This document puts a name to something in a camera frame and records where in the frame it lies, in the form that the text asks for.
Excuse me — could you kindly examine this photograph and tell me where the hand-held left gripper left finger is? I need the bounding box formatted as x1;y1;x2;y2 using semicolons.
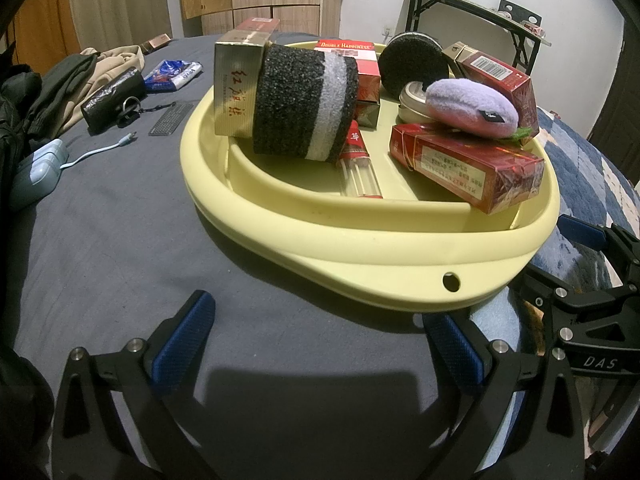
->
50;290;217;480

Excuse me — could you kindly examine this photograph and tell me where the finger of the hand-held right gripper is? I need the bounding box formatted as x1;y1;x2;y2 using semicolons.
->
510;265;632;332
556;214;640;287

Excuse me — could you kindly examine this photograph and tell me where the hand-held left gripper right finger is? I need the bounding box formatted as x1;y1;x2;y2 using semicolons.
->
422;312;586;480

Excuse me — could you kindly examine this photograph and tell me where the yellow plastic tray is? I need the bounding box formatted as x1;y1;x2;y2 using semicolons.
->
180;42;561;313

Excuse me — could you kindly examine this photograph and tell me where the purple powder puff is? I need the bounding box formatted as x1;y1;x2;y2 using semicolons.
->
424;78;520;141

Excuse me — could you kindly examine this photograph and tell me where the dark red gold cigarette box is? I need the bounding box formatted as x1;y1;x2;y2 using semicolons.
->
441;42;541;147

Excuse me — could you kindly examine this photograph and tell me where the round cream tin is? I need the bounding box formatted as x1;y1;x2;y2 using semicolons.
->
397;80;446;125

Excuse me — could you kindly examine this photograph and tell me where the small red box clear window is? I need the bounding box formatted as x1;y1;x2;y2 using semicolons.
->
337;119;383;200

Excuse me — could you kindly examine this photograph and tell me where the black foam cylinder grey stripe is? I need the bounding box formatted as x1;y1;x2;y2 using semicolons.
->
377;31;448;96
252;44;360;165

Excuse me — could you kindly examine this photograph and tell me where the blue checkered blanket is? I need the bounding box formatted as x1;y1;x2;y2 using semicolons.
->
530;110;640;306

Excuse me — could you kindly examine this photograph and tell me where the grey comb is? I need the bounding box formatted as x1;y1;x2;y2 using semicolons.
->
149;102;195;137

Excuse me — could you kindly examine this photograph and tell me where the black chair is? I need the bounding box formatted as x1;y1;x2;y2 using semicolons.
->
497;0;543;31

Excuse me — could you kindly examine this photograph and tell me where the black pouch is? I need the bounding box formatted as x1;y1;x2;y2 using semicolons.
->
81;67;147;133

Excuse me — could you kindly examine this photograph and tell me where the grey folding table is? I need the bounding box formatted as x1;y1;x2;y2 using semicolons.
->
395;0;556;81

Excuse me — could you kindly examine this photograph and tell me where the blue snack packet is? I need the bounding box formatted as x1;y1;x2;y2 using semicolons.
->
144;59;203;92

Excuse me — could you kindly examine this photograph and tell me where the olive garment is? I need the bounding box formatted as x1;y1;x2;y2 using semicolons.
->
27;52;101;136

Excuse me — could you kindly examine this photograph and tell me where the black jacket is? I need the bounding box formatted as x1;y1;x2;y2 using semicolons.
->
0;45;46;201

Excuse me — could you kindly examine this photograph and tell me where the small rose gold box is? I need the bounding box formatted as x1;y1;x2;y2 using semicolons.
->
140;34;173;54

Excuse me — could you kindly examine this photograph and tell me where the beige curtain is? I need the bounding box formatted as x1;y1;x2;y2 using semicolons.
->
67;0;173;56

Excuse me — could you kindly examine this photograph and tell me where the orange wooden door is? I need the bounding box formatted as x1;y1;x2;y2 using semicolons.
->
15;0;81;66

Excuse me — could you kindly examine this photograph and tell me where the white cable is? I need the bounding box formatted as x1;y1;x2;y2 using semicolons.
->
62;132;137;170

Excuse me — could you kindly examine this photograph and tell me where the key ring with lanyard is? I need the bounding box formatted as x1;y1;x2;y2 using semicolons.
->
117;96;193;128

